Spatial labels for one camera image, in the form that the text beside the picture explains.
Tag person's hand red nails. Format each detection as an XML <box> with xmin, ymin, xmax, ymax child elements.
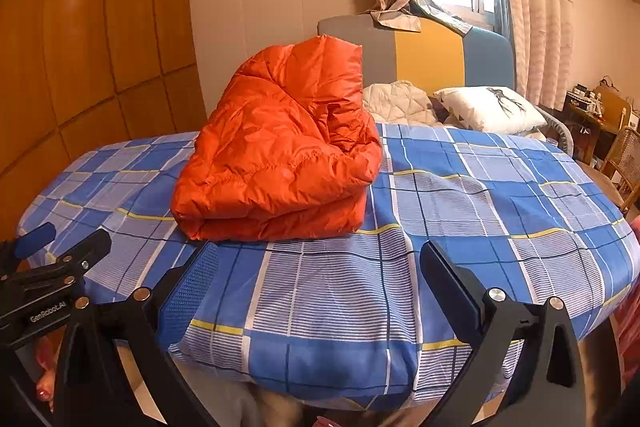
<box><xmin>35</xmin><ymin>337</ymin><xmax>58</xmax><ymax>405</ymax></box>

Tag wicker chair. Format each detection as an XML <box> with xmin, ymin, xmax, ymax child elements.
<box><xmin>578</xmin><ymin>127</ymin><xmax>640</xmax><ymax>216</ymax></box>

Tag grey yellow blue headboard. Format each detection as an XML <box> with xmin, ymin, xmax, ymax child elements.
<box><xmin>317</xmin><ymin>14</ymin><xmax>516</xmax><ymax>93</ymax></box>

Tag white printed pillow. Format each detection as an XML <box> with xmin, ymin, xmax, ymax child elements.
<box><xmin>434</xmin><ymin>86</ymin><xmax>546</xmax><ymax>135</ymax></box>

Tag beige quilted blanket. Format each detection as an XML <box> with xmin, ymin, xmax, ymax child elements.
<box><xmin>362</xmin><ymin>80</ymin><xmax>439</xmax><ymax>127</ymax></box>

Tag cluttered wooden side table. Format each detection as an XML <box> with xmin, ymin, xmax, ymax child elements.
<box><xmin>562</xmin><ymin>76</ymin><xmax>634</xmax><ymax>165</ymax></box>

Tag orange puffer down jacket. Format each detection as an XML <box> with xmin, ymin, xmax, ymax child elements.
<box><xmin>170</xmin><ymin>36</ymin><xmax>382</xmax><ymax>242</ymax></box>

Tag blue plaid bed sheet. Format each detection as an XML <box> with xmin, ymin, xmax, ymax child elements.
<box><xmin>16</xmin><ymin>124</ymin><xmax>639</xmax><ymax>411</ymax></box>

